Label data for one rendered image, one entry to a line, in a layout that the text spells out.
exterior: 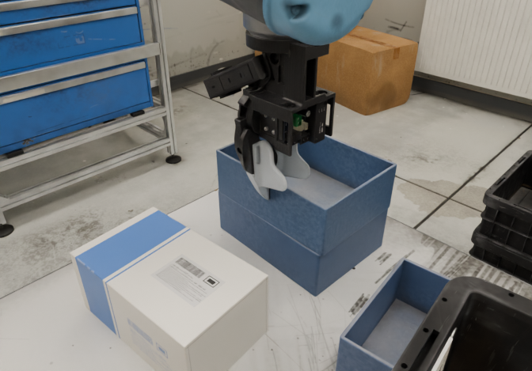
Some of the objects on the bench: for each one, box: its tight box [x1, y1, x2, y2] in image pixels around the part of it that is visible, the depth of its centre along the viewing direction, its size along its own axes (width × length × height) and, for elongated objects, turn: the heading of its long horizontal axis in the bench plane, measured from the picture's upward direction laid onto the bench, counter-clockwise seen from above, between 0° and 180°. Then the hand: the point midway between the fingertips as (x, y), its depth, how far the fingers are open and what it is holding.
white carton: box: [70, 206, 268, 371], centre depth 52 cm, size 20×12×9 cm, turn 50°
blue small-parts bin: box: [336, 257, 452, 371], centre depth 45 cm, size 20×15×7 cm
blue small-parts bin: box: [218, 191, 388, 297], centre depth 66 cm, size 20×15×7 cm
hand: (266, 186), depth 57 cm, fingers closed
